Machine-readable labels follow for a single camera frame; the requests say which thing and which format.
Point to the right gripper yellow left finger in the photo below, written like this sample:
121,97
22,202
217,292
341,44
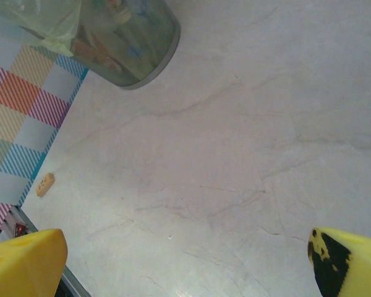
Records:
24,266

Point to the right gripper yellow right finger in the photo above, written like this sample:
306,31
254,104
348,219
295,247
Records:
358,269

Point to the green plastic bin liner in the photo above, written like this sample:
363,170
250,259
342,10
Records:
34,15

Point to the tan wooden block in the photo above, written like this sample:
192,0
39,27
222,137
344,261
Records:
45,184

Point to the translucent green plastic bucket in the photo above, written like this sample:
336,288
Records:
136,46

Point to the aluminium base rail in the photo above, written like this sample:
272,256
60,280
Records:
72,281

